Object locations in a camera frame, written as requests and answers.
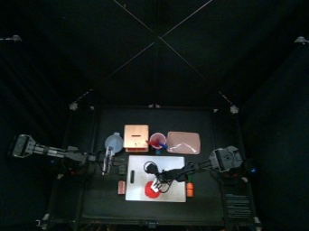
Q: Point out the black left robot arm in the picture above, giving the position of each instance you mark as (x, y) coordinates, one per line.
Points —
(48, 150)

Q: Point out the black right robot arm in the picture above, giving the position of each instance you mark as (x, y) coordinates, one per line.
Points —
(227, 158)

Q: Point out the square pink plate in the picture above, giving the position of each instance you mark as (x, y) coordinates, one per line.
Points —
(183, 141)

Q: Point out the white cutting board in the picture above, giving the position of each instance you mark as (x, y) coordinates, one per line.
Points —
(136, 192)

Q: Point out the red-brown block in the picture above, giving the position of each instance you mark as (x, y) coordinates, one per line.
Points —
(120, 187)

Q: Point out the orange block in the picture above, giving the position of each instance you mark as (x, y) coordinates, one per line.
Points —
(190, 190)

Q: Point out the small blue block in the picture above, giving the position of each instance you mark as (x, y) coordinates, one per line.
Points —
(158, 152)

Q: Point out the wooden box with red front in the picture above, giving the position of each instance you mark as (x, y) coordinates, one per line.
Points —
(135, 135)

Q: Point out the red plastic cup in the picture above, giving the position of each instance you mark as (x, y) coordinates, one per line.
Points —
(159, 137)

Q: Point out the printed label sticker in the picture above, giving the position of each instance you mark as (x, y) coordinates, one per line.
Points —
(237, 207)

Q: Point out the white frame bracket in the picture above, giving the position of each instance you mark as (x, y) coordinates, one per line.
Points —
(13, 38)
(72, 105)
(152, 106)
(234, 109)
(301, 39)

